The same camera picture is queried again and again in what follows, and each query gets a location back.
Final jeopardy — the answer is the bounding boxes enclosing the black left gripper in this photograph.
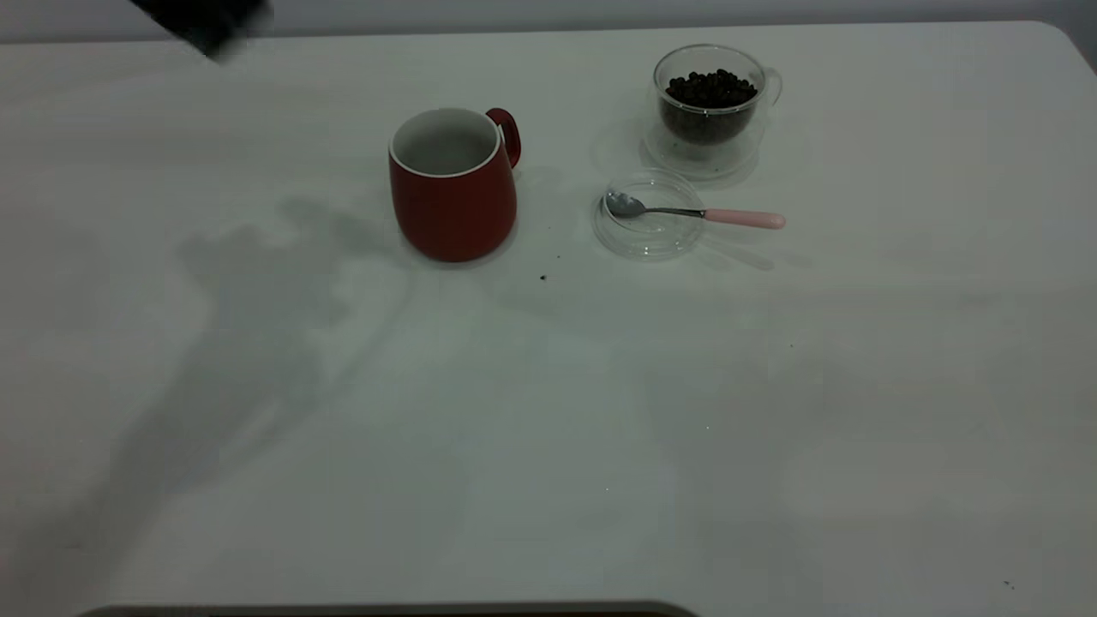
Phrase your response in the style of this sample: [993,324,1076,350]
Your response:
[129,0,273,61]

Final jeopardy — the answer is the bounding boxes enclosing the clear round glass lid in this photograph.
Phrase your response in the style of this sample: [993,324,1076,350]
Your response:
[593,168,708,262]

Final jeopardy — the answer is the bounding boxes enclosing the metal spoon with pink handle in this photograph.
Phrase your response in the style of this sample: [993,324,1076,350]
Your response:
[604,191,786,231]

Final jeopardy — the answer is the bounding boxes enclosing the red ceramic mug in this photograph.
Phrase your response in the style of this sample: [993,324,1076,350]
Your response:
[388,107,522,264]

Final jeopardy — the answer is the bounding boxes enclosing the clear double-walled glass cup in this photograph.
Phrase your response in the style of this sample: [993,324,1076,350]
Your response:
[641,45,783,181]

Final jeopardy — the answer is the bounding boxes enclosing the dark coffee beans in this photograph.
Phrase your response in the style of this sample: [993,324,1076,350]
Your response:
[660,69,761,145]

